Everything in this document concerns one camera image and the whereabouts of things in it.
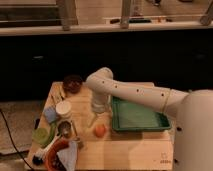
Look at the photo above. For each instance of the white handled brush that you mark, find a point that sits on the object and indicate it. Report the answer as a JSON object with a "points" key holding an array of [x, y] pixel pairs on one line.
{"points": [[39, 156]]}

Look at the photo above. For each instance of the red orange apple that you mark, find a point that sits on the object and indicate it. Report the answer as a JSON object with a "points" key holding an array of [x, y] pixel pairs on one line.
{"points": [[99, 130]]}

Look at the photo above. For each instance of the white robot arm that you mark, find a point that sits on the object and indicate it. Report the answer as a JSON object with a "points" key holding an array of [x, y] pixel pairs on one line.
{"points": [[193, 142]]}

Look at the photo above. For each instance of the green plastic tray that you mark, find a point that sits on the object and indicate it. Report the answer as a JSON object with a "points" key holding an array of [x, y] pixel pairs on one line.
{"points": [[131, 117]]}

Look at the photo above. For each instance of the wooden utensil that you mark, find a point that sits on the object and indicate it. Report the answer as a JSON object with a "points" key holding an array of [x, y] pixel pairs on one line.
{"points": [[57, 93]]}

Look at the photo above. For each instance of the small metal cup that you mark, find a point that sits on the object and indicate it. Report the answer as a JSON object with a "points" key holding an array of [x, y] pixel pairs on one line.
{"points": [[64, 129]]}

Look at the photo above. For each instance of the dark red bowl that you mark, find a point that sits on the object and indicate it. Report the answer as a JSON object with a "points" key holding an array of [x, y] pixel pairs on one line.
{"points": [[72, 83]]}

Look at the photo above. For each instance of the metal spoon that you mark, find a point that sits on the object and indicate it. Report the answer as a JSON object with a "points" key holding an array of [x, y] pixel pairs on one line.
{"points": [[77, 138]]}

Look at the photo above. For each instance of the orange bowl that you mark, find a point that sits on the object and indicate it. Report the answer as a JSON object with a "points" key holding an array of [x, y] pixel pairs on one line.
{"points": [[52, 162]]}

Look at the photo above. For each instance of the white cloth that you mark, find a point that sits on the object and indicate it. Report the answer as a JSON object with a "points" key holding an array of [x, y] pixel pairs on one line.
{"points": [[68, 156]]}

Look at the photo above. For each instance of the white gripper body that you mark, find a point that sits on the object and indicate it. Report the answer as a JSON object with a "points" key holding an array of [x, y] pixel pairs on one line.
{"points": [[99, 102]]}

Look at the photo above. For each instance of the green plastic cup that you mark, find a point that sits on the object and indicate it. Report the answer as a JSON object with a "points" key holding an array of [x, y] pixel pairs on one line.
{"points": [[40, 135]]}

